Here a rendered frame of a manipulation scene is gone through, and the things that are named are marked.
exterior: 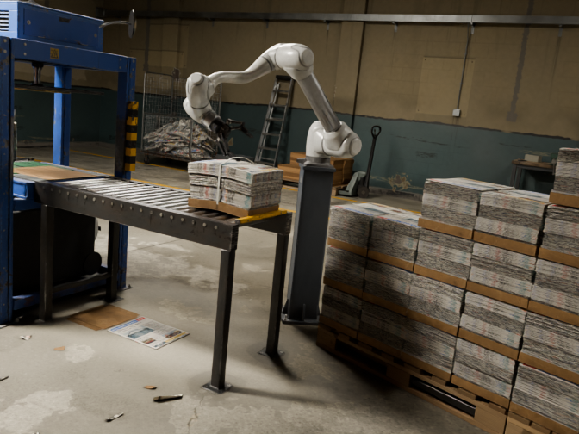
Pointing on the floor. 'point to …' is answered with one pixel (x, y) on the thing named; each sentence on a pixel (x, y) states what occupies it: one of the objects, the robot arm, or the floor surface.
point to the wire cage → (177, 135)
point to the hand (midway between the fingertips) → (244, 147)
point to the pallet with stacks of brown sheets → (344, 168)
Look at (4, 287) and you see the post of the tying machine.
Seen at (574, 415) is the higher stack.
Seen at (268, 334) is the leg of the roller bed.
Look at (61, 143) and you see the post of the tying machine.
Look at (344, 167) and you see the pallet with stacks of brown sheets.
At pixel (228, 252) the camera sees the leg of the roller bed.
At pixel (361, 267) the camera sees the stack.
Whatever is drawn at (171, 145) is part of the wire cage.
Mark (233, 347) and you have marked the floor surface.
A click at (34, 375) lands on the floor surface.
